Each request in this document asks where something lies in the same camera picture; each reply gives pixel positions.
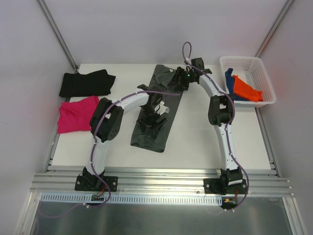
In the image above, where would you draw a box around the grey t shirt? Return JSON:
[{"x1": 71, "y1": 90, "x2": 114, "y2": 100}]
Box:
[{"x1": 131, "y1": 65, "x2": 183, "y2": 153}]

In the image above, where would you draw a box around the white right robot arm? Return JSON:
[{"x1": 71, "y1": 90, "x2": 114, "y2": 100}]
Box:
[{"x1": 169, "y1": 58, "x2": 249, "y2": 195}]

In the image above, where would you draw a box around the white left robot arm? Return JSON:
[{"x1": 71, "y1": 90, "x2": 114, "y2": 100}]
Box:
[{"x1": 80, "y1": 84, "x2": 170, "y2": 190}]

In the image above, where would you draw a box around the blue t shirt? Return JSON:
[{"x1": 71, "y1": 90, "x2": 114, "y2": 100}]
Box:
[{"x1": 224, "y1": 68, "x2": 247, "y2": 101}]

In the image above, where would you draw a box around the orange t shirt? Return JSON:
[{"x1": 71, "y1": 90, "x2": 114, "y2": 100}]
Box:
[{"x1": 232, "y1": 75, "x2": 264, "y2": 102}]

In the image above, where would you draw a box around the black folded t shirt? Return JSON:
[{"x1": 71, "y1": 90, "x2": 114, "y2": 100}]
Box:
[{"x1": 59, "y1": 69, "x2": 116, "y2": 98}]

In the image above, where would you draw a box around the white plastic basket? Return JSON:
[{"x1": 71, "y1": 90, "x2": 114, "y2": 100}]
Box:
[{"x1": 220, "y1": 56, "x2": 276, "y2": 108}]

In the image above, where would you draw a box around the pink folded t shirt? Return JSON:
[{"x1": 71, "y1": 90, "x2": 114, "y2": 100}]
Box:
[{"x1": 57, "y1": 96, "x2": 99, "y2": 134}]

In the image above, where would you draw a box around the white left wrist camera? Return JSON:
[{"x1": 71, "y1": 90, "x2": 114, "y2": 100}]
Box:
[{"x1": 155, "y1": 101, "x2": 170, "y2": 116}]

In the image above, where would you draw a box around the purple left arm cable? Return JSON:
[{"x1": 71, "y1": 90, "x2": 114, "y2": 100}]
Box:
[{"x1": 36, "y1": 89, "x2": 181, "y2": 218}]

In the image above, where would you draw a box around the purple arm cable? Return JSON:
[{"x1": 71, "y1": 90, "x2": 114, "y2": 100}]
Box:
[
  {"x1": 36, "y1": 89, "x2": 181, "y2": 218},
  {"x1": 182, "y1": 42, "x2": 250, "y2": 213}
]

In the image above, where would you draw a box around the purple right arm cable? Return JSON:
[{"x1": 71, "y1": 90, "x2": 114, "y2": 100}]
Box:
[{"x1": 182, "y1": 42, "x2": 250, "y2": 213}]

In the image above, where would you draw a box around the aluminium mounting rail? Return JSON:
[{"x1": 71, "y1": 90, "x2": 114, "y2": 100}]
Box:
[{"x1": 30, "y1": 166, "x2": 295, "y2": 197}]

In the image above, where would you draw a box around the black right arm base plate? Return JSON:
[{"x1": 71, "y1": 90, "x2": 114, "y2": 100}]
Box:
[{"x1": 203, "y1": 178, "x2": 247, "y2": 195}]

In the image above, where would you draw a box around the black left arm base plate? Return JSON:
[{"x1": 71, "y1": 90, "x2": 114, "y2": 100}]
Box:
[{"x1": 74, "y1": 175, "x2": 118, "y2": 192}]

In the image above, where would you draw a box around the right aluminium corner post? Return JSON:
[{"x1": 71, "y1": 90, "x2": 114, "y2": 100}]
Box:
[{"x1": 254, "y1": 0, "x2": 296, "y2": 58}]

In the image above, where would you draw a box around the aluminium corner post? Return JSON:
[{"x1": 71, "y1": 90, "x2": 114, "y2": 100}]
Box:
[
  {"x1": 254, "y1": 0, "x2": 296, "y2": 58},
  {"x1": 36, "y1": 0, "x2": 79, "y2": 71}
]

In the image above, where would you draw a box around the white slotted cable duct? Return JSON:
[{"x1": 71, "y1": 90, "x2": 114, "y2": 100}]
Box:
[{"x1": 41, "y1": 192, "x2": 222, "y2": 206}]

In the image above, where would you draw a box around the left aluminium corner post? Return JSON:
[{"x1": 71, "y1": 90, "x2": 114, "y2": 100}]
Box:
[{"x1": 36, "y1": 0, "x2": 79, "y2": 71}]

